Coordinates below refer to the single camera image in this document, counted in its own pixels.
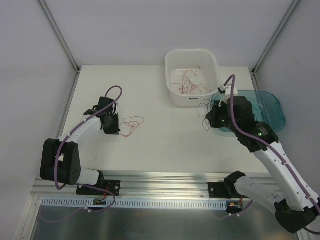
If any teal transparent plastic bin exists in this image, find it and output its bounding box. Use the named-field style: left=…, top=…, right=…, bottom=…
left=208, top=90, right=286, bottom=133

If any white slotted cable duct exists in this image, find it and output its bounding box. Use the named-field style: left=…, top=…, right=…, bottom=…
left=41, top=197, right=227, bottom=211

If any aluminium frame post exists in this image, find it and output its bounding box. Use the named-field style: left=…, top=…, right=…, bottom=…
left=251, top=0, right=302, bottom=76
left=37, top=0, right=81, bottom=75

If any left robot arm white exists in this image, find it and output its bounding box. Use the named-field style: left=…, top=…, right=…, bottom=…
left=40, top=96, right=120, bottom=195

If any aluminium frame post left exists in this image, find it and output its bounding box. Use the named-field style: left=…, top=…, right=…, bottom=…
left=37, top=0, right=81, bottom=75

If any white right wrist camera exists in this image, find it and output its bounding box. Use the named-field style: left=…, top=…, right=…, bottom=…
left=218, top=84, right=239, bottom=107

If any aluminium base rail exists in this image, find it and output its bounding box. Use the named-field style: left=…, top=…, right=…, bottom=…
left=32, top=171, right=278, bottom=201

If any white plastic tub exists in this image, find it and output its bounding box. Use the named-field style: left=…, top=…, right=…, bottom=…
left=164, top=49, right=222, bottom=108

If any aluminium frame post right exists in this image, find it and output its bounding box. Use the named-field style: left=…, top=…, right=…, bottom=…
left=251, top=0, right=302, bottom=76

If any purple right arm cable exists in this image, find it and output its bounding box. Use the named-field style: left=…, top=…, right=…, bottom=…
left=223, top=74, right=320, bottom=235

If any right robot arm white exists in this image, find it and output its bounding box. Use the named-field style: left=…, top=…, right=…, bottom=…
left=205, top=96, right=320, bottom=235

